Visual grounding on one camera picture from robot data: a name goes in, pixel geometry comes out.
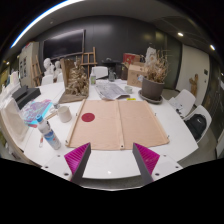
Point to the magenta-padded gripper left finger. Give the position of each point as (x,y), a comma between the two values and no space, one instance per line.
(78,160)

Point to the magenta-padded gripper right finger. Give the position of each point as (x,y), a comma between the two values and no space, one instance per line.
(146,160)

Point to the white bottle with blue cap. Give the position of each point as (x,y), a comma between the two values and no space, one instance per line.
(49,134)

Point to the beige cloth table mat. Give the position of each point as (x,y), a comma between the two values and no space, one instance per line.
(126,123)

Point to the flat round red coaster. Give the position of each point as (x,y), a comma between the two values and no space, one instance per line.
(88,117)

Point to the white ceramic mug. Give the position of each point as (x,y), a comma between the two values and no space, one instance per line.
(64,114)

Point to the flat wooden slat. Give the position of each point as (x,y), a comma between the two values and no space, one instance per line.
(50,116)

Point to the small paint jar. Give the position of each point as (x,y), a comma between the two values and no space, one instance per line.
(55,106)

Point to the black backpack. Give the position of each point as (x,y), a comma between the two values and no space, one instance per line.
(196,126)

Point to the dark round plant saucer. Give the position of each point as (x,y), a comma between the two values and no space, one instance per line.
(150,100)

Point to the small yellow object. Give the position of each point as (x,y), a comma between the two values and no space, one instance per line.
(131,99)

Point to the white plastic chair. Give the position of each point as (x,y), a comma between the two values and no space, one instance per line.
(206,115)
(47,80)
(185,100)
(60,77)
(99,72)

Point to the dried plant in dark pot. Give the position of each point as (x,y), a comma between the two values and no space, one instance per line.
(152,87)

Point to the small white cup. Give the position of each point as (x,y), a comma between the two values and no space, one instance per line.
(128,89)

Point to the white fabric bag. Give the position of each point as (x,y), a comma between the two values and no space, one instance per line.
(13,121)

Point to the grey printed newspaper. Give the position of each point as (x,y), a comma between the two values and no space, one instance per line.
(110,90)

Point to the wooden branch sculpture on board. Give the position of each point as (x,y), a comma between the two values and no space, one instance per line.
(77,83)

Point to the large black box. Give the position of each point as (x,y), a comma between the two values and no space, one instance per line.
(30,96)

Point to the small green bottle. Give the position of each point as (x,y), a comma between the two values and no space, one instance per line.
(93,79)

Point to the cardboard box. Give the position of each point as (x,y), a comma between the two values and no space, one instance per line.
(136,76)

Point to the small black box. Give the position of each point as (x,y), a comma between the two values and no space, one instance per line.
(19,92)

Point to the clear glass pitcher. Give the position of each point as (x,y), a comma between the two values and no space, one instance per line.
(111,75)

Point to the white plaster bust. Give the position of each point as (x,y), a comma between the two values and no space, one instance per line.
(48,66)
(58,68)

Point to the wooden easel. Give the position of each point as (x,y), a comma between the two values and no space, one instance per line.
(89,61)
(36,71)

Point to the red box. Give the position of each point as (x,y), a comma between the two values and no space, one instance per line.
(130,58)

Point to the white plaster statue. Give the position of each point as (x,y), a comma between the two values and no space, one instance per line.
(150,55)

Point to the white shelf cabinet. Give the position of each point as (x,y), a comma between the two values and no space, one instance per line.
(27,63)

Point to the round ceiling spotlights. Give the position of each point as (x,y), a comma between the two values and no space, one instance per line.
(180,34)

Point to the long ceiling light strip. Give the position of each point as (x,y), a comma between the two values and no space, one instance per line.
(40,18)

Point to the wooden wall figure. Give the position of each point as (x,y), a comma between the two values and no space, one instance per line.
(194,85)

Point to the black wall screen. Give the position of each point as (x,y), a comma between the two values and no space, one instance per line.
(63,45)

